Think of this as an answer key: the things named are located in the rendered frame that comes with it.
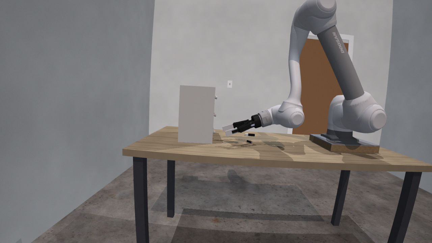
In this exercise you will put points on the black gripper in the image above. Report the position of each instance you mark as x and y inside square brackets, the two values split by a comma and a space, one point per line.
[242, 126]

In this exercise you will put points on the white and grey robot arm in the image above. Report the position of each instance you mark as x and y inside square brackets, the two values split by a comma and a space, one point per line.
[355, 110]

